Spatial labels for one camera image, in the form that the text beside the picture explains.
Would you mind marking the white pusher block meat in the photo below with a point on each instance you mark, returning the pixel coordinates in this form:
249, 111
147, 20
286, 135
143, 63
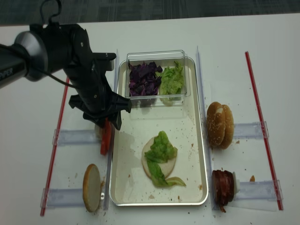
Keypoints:
236, 184

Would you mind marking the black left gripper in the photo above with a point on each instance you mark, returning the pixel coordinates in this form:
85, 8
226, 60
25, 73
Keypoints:
95, 97

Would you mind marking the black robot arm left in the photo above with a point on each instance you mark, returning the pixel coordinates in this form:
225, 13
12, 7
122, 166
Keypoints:
42, 51

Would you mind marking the lettuce leaf on bun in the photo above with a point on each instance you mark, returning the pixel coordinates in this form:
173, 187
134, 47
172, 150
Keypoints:
160, 152

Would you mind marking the tomato slice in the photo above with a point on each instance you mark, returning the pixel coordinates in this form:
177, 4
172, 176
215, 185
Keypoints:
108, 134

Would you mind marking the upper right clear rail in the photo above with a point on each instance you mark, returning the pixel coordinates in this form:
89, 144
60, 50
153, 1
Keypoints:
254, 130

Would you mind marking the red strip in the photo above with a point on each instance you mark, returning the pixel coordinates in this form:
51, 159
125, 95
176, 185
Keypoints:
266, 140
54, 148

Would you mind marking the sesame bun front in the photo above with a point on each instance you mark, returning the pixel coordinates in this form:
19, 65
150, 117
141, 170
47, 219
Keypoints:
215, 123

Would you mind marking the sesame bun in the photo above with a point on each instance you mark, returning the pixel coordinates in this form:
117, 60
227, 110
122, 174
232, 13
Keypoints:
229, 128
215, 123

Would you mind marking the clear vertical rail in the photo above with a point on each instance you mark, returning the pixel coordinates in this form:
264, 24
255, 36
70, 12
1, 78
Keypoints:
110, 153
207, 149

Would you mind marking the purple cabbage pieces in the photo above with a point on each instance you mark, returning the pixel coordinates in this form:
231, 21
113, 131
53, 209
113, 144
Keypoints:
144, 82

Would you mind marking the bottom bun on tray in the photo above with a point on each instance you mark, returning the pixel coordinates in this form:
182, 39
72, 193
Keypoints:
166, 168

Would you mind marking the sesame bun rear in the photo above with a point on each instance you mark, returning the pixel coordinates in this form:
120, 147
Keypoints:
229, 128

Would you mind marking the clear plastic container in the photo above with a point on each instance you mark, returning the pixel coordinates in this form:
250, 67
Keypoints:
163, 59

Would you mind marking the white metal tray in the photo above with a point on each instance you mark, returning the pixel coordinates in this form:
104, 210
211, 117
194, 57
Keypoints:
129, 184

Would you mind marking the bacon meat stack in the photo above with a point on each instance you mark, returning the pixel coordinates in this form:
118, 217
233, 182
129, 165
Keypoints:
224, 188

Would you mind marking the right clear vertical rail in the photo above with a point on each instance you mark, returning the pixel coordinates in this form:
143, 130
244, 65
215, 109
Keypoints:
207, 149

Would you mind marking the standing tomato slices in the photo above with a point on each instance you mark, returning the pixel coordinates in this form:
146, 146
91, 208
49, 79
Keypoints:
103, 143

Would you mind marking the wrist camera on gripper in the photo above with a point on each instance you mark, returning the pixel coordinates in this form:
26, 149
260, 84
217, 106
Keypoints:
105, 60

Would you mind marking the left clear vertical rail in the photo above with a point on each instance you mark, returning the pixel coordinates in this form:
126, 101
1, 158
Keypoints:
110, 153

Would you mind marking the standing bun half left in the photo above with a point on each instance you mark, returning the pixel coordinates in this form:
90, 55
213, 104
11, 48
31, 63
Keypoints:
91, 188

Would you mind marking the left red strip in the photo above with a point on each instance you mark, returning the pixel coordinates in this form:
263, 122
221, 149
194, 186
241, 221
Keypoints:
54, 148

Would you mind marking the green lettuce in container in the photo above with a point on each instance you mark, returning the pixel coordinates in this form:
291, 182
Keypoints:
172, 80

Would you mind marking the right red strip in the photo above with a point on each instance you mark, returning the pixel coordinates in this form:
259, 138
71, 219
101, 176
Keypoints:
266, 140

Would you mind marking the lower left clear rail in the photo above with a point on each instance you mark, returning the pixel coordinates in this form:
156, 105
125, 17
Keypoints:
61, 198

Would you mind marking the upper left clear rail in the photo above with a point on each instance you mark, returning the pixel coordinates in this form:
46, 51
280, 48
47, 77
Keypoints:
64, 137

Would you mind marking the lower right clear rail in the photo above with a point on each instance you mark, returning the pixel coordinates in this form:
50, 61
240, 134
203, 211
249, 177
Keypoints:
258, 190

